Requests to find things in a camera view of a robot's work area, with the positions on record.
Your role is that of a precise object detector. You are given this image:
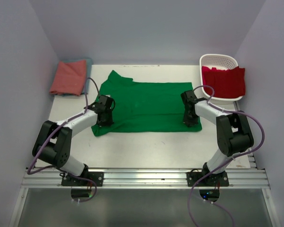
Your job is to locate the folded salmon pink t-shirt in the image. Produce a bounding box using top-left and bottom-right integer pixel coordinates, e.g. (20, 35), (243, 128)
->
(49, 60), (87, 96)

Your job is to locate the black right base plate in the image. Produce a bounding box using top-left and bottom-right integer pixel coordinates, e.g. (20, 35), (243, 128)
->
(186, 169), (230, 187)

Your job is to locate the red t-shirt in basket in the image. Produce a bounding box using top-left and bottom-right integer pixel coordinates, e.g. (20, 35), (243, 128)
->
(201, 66), (246, 99)

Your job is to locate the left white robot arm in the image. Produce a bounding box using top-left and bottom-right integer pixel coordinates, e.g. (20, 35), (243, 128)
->
(28, 95), (115, 186)

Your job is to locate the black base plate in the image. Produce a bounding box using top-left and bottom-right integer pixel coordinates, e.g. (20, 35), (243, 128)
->
(186, 169), (230, 187)
(60, 169), (104, 187)

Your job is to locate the white perforated laundry basket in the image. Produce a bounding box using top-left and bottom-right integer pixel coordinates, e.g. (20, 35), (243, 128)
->
(199, 54), (246, 104)

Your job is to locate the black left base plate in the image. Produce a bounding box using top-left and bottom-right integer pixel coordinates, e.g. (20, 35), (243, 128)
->
(60, 169), (104, 187)

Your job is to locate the green t-shirt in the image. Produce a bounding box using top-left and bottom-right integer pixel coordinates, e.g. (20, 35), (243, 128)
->
(91, 70), (202, 137)

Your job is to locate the aluminium mounting rail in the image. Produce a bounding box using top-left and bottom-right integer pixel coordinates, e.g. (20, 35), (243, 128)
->
(21, 168), (270, 189)

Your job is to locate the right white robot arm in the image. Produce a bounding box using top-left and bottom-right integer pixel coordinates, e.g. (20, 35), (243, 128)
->
(181, 90), (254, 187)

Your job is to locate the folded light blue t-shirt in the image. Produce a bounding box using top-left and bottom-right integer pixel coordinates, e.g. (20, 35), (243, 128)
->
(63, 58), (93, 95)

